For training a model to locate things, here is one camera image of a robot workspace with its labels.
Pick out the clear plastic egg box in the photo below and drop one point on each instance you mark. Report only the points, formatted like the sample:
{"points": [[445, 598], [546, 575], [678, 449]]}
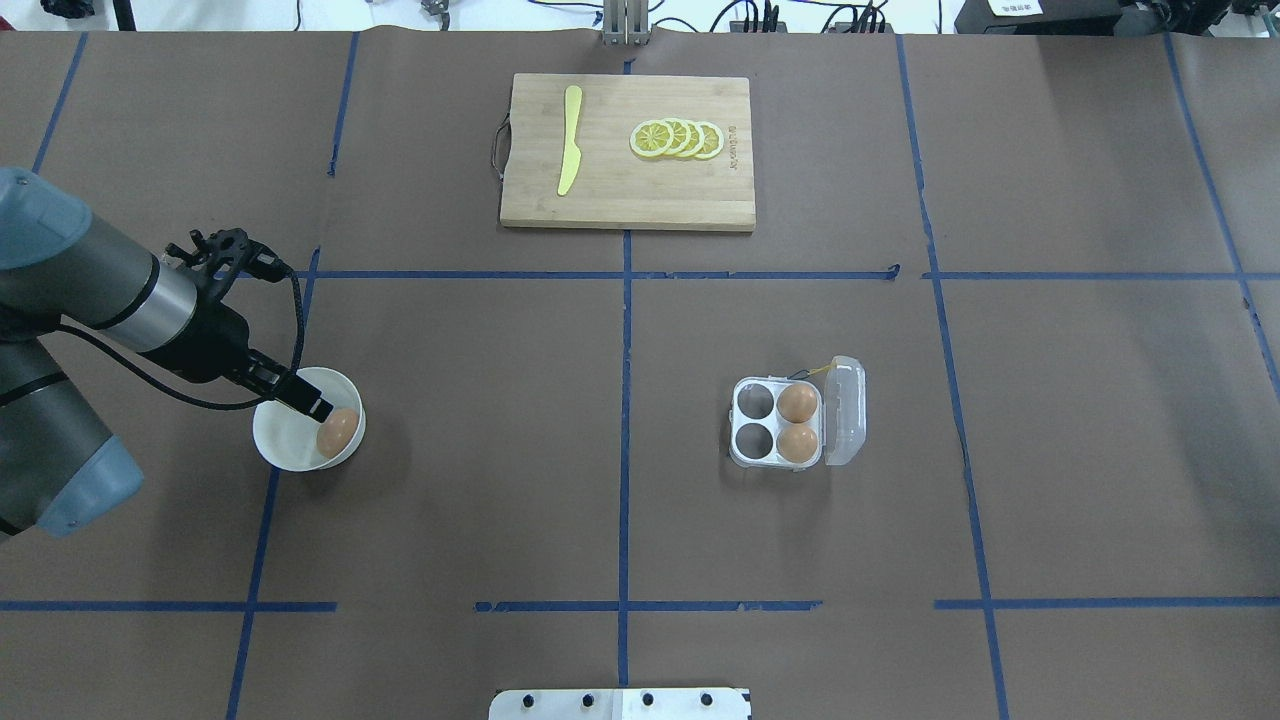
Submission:
{"points": [[841, 421]]}

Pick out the brown egg in box near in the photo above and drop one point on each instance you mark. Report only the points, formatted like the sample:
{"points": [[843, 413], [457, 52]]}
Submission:
{"points": [[798, 444]]}

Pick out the bamboo cutting board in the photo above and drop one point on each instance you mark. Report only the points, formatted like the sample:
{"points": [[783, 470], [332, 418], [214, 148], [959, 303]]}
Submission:
{"points": [[616, 189]]}

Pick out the brown egg from bowl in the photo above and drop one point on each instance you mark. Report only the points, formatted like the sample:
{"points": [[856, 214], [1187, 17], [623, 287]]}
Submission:
{"points": [[336, 432]]}

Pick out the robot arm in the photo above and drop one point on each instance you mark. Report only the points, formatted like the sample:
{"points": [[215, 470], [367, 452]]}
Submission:
{"points": [[162, 317]]}

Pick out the aluminium frame post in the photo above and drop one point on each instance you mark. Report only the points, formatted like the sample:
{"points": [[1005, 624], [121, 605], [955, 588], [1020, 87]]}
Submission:
{"points": [[625, 23]]}

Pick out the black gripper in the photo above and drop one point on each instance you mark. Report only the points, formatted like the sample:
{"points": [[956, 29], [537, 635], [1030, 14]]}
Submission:
{"points": [[213, 343]]}

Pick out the lemon slice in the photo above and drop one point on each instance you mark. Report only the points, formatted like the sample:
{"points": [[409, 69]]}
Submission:
{"points": [[680, 133], [694, 137], [652, 139], [712, 141]]}

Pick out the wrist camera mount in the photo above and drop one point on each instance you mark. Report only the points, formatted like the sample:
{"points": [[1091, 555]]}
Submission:
{"points": [[223, 256]]}

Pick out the brown egg in box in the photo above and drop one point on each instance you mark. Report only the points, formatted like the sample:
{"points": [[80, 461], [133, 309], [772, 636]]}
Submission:
{"points": [[798, 444], [798, 402]]}

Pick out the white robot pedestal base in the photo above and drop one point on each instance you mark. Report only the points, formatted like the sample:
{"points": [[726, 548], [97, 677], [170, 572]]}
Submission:
{"points": [[623, 703]]}

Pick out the lemon slice front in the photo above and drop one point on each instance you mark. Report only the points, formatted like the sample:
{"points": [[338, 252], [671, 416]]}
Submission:
{"points": [[652, 139]]}

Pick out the yellow plastic knife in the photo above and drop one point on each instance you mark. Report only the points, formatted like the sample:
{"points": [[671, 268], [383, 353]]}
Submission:
{"points": [[571, 152]]}

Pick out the white bowl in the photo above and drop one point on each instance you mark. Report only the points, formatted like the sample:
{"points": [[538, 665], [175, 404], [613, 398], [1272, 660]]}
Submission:
{"points": [[286, 439]]}

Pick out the brown egg in box far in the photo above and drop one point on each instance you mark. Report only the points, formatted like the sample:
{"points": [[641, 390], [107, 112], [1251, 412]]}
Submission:
{"points": [[798, 402]]}

